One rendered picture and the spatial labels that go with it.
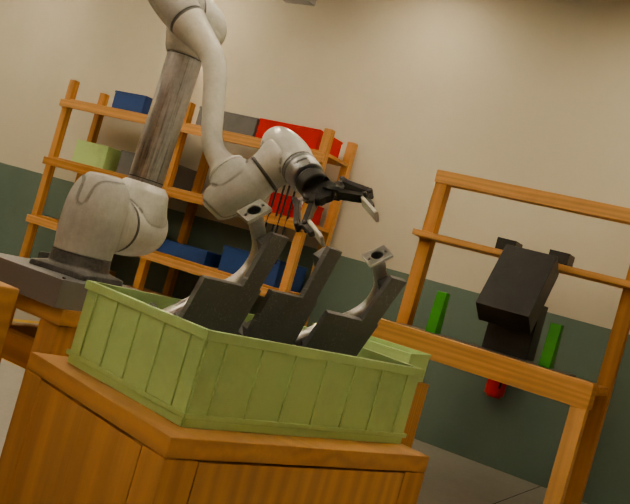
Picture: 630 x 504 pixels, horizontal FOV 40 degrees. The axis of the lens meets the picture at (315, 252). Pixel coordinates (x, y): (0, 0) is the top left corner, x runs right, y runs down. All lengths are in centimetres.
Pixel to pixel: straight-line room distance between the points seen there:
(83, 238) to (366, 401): 87
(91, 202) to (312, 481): 98
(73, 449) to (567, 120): 582
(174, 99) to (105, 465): 122
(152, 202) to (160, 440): 111
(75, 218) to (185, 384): 87
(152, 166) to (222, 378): 106
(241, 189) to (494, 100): 527
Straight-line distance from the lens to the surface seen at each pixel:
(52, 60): 1009
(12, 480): 185
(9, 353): 229
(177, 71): 249
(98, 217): 226
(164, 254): 770
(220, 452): 149
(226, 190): 211
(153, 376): 158
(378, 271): 183
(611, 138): 693
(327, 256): 175
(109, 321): 172
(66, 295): 214
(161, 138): 246
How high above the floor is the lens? 112
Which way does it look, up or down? 1 degrees up
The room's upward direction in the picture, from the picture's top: 16 degrees clockwise
